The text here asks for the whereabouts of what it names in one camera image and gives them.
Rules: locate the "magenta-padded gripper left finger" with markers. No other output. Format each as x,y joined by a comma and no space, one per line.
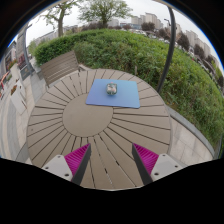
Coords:
75,160

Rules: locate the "white planter box with flowers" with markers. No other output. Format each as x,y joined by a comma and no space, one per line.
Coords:
18,100

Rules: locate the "round leafy tree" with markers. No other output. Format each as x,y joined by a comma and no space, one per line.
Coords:
105,10

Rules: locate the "tree with bare trunk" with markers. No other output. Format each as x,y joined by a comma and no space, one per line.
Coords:
60,23

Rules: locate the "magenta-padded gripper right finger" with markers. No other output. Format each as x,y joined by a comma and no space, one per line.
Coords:
146,160

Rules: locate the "blue mouse pad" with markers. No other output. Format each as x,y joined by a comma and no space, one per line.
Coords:
128,96

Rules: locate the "grey slatted outdoor chair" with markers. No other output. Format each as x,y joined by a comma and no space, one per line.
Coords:
60,66

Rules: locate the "transparent computer mouse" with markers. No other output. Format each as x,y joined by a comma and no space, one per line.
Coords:
111,89

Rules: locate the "tall dark sign board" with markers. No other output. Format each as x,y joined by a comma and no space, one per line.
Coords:
23,53

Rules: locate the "distant apartment buildings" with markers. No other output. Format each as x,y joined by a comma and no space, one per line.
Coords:
150,18

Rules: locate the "green hedge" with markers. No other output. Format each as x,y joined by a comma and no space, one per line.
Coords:
133,50

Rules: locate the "curved black pole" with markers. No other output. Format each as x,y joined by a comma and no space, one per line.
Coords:
170,43

